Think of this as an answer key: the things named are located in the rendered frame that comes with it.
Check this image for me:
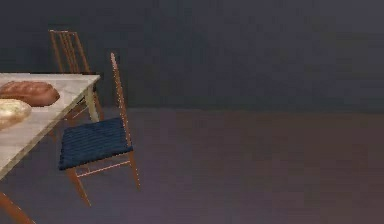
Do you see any pale bread loaf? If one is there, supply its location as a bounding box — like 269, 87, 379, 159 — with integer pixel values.
0, 98, 33, 131

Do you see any brown bread loaf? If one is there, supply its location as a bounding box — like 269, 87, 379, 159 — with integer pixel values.
0, 80, 61, 108

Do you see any wooden slat-back chair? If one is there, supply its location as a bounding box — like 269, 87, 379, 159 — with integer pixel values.
48, 29, 105, 125

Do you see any wooden chair blue seat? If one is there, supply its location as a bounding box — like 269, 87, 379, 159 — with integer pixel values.
58, 52, 142, 208

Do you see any brown wooden chair leg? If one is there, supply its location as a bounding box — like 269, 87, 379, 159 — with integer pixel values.
0, 191, 36, 224

